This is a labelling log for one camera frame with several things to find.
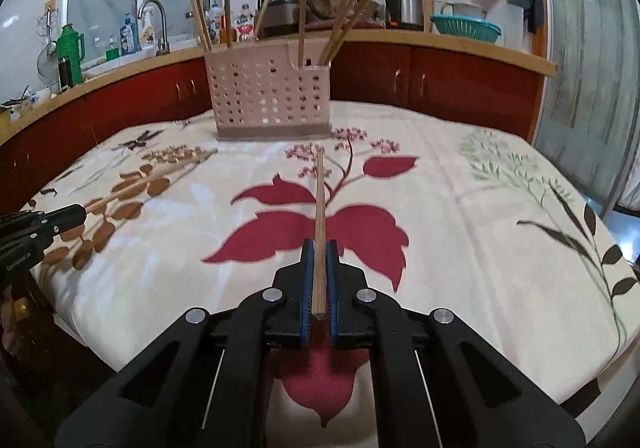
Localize chrome kitchen faucet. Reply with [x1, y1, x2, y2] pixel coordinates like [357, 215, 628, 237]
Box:
[136, 0, 173, 58]

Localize red kitchen cabinets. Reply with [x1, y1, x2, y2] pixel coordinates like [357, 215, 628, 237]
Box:
[1, 41, 558, 213]

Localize person's left hand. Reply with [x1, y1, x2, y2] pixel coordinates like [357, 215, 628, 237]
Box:
[1, 286, 30, 361]

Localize black flask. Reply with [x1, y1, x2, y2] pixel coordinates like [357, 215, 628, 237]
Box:
[58, 57, 74, 91]

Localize floral tablecloth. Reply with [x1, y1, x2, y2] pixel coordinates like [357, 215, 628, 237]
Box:
[29, 102, 639, 437]

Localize green thermos jug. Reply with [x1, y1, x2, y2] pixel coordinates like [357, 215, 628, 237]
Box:
[56, 24, 86, 86]

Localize green soap bottle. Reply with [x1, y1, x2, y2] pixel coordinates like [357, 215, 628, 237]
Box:
[105, 34, 119, 62]

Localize blue detergent bottle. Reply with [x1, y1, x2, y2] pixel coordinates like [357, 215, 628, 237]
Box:
[119, 13, 139, 55]

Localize white spray bottle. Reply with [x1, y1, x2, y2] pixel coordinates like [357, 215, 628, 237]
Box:
[140, 5, 156, 49]

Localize pink perforated utensil basket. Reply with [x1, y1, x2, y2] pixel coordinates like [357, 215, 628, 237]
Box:
[204, 38, 331, 141]

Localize chopstick in basket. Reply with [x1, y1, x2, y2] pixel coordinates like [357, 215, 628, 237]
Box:
[195, 0, 213, 52]
[328, 0, 370, 65]
[297, 0, 307, 69]
[321, 0, 367, 67]
[320, 0, 349, 66]
[224, 0, 233, 49]
[254, 1, 270, 37]
[190, 0, 207, 53]

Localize glass sliding door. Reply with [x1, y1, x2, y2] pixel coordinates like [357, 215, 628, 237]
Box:
[531, 0, 640, 220]

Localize black rice cooker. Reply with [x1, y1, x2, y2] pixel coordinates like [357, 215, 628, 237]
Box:
[257, 0, 299, 39]

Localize teal plastic colander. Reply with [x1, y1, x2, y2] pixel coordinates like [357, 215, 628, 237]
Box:
[431, 14, 502, 43]

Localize wok with glass lid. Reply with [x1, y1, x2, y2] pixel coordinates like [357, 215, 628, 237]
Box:
[307, 0, 385, 25]

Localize white green-rimmed basin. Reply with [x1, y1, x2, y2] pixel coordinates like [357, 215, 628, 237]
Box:
[435, 0, 487, 19]

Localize steel electric kettle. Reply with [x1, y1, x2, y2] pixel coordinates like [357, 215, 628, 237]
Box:
[385, 0, 424, 31]

